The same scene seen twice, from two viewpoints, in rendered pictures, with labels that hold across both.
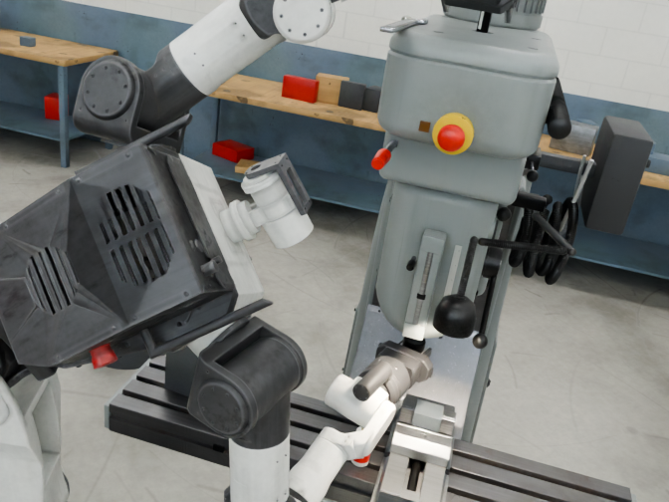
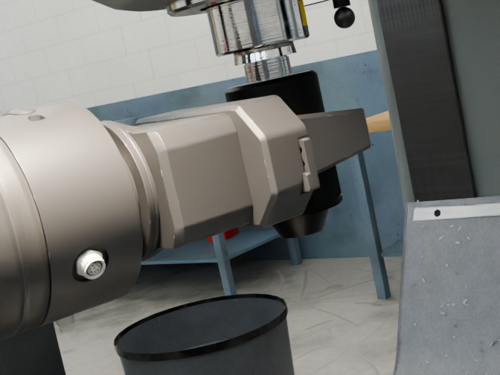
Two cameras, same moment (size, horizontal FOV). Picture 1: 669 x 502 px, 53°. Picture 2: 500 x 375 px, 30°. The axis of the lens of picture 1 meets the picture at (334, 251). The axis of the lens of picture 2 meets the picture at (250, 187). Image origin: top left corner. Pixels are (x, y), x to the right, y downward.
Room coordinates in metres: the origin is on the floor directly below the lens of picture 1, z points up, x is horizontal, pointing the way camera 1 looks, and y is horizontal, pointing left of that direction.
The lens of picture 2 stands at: (0.81, -0.40, 1.27)
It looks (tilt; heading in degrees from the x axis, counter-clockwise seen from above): 7 degrees down; 29
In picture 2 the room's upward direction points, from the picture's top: 12 degrees counter-clockwise
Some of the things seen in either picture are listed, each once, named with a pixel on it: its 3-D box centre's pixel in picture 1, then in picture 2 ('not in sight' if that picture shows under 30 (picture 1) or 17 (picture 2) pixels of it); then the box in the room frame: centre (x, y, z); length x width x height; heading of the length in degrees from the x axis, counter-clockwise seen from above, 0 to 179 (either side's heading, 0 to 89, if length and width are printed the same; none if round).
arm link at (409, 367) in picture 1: (393, 373); (127, 195); (1.15, -0.15, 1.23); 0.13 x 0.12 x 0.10; 63
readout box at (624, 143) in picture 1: (615, 173); not in sight; (1.45, -0.58, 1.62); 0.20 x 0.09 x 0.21; 168
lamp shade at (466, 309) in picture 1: (456, 312); not in sight; (1.04, -0.23, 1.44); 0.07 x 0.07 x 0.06
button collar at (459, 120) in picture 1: (453, 133); not in sight; (1.00, -0.15, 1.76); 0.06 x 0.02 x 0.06; 78
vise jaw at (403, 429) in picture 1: (421, 443); not in sight; (1.16, -0.25, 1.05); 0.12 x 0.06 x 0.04; 79
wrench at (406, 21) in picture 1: (403, 24); not in sight; (1.10, -0.05, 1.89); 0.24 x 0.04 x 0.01; 167
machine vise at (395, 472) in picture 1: (419, 448); not in sight; (1.19, -0.25, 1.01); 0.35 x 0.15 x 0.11; 169
